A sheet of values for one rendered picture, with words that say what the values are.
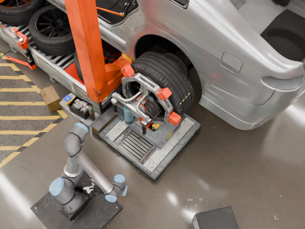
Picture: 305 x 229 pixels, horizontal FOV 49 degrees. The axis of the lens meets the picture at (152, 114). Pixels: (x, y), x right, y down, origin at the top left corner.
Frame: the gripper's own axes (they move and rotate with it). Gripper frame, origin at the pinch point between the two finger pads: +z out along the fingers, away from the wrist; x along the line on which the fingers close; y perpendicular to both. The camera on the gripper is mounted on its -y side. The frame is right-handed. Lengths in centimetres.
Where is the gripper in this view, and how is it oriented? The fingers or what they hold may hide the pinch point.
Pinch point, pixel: (85, 183)
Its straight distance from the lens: 305.9
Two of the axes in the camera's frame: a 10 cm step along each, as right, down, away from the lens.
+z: -9.9, -1.0, 1.2
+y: -0.6, 9.4, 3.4
